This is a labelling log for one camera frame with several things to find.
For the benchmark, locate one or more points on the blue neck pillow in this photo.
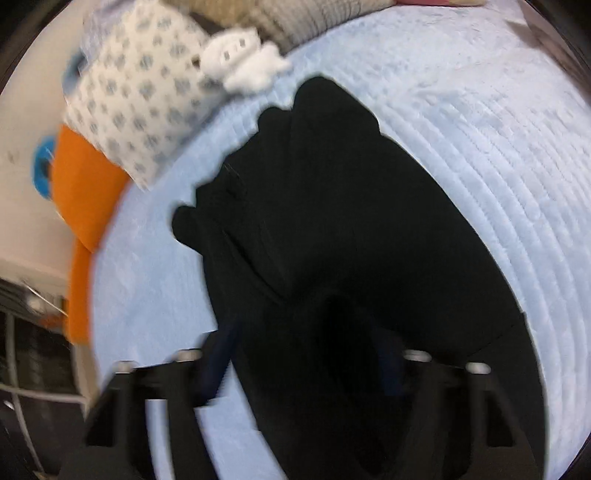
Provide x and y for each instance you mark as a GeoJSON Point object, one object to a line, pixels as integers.
{"type": "Point", "coordinates": [41, 166]}

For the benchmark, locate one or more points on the black jacket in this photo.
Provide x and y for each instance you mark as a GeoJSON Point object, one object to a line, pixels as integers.
{"type": "Point", "coordinates": [321, 237]}

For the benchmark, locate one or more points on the white plush sheep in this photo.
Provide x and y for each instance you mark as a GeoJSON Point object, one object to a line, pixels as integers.
{"type": "Point", "coordinates": [241, 63]}

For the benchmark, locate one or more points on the white floral pillow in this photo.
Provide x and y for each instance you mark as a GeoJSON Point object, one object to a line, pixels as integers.
{"type": "Point", "coordinates": [142, 98]}

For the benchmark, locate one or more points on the beige patchwork pillow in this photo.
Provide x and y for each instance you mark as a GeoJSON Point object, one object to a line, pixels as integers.
{"type": "Point", "coordinates": [286, 23]}

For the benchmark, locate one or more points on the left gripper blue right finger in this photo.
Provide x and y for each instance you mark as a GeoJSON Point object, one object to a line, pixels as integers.
{"type": "Point", "coordinates": [396, 377]}

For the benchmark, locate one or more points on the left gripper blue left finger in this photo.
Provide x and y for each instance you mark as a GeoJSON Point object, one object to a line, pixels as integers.
{"type": "Point", "coordinates": [217, 351]}

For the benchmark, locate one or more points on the light blue quilted bedspread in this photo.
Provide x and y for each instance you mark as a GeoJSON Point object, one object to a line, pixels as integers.
{"type": "Point", "coordinates": [492, 117]}

